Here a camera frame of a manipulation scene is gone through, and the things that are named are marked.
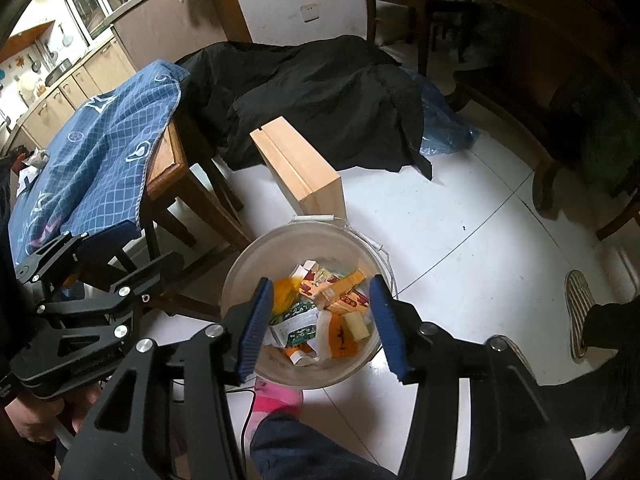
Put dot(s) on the green white carton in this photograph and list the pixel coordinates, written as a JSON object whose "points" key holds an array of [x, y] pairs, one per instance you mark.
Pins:
{"points": [[300, 332]]}

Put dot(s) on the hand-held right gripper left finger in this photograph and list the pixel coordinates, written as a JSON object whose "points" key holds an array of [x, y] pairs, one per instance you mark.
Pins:
{"points": [[255, 330]]}

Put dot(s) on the pink sock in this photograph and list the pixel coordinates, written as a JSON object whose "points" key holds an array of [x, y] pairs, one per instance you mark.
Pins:
{"points": [[280, 400]]}

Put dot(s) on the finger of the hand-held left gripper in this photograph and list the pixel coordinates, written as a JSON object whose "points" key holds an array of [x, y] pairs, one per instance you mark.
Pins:
{"points": [[130, 287], [50, 255]]}

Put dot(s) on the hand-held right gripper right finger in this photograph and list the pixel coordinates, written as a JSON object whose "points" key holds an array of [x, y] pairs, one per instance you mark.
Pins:
{"points": [[390, 330]]}

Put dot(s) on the striped slipper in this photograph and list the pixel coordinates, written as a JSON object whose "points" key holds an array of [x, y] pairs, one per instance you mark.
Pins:
{"points": [[580, 310]]}

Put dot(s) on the blue checked tablecloth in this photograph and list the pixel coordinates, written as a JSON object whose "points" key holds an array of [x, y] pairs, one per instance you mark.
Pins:
{"points": [[100, 160]]}

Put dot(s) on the person's dark trouser leg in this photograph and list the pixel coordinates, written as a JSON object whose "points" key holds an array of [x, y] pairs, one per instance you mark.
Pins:
{"points": [[310, 450]]}

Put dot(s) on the person's black trouser leg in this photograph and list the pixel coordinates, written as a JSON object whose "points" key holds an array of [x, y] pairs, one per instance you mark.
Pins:
{"points": [[600, 385]]}

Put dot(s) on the light wooden box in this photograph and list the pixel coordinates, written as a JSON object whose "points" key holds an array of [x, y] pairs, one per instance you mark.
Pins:
{"points": [[300, 160]]}

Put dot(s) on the yellow cellophane wrapper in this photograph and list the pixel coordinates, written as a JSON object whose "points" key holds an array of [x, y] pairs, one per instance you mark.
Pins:
{"points": [[285, 300]]}

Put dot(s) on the lower kitchen cabinets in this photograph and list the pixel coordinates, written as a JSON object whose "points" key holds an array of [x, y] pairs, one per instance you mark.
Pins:
{"points": [[75, 90]]}

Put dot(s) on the black cloth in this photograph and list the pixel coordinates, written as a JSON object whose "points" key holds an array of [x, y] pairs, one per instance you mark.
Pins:
{"points": [[310, 90]]}

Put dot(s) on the red white medicine box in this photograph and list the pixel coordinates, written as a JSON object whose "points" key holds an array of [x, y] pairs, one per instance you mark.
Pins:
{"points": [[312, 280]]}

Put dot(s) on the white plastic bucket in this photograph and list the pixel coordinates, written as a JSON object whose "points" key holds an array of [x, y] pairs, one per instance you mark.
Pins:
{"points": [[250, 265]]}

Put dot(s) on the dark wooden table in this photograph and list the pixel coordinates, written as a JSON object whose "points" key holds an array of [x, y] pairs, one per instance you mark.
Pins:
{"points": [[550, 60]]}

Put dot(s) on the blue plastic bag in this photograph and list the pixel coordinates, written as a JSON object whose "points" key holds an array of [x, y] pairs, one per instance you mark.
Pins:
{"points": [[445, 125]]}

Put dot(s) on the person's left hand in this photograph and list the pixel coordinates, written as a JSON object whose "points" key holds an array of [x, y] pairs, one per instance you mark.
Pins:
{"points": [[30, 415]]}

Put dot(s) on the wall socket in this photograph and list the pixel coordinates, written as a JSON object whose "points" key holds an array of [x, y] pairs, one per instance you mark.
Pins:
{"points": [[310, 13]]}

